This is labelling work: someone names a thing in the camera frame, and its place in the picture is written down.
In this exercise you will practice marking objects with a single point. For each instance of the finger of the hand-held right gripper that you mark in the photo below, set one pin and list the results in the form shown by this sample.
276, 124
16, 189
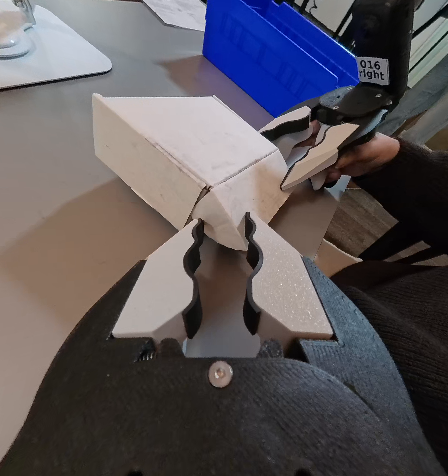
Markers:
320, 156
287, 124

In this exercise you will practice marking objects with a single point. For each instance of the grey desk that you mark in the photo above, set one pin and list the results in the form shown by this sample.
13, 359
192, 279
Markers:
60, 186

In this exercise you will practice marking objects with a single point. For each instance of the white cardboard mailer box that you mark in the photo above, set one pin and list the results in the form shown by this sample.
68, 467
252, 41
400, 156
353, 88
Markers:
190, 141

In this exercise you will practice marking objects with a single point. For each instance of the person's right hand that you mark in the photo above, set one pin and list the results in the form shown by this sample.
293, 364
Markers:
369, 156

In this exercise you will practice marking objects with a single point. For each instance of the white blue paper envelope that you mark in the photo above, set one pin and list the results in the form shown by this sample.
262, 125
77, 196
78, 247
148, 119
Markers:
175, 11

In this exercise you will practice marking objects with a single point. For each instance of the person's leg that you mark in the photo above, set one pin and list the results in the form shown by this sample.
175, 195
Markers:
339, 256

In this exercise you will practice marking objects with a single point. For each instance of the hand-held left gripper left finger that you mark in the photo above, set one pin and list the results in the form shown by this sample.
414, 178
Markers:
153, 297

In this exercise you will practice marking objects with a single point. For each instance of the blue plastic bin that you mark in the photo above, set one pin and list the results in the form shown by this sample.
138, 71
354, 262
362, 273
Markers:
268, 55

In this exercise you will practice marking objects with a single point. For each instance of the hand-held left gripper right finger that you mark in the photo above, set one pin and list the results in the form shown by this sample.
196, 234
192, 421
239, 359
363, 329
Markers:
290, 297

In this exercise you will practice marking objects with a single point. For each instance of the person's right forearm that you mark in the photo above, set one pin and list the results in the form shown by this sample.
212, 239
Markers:
421, 193

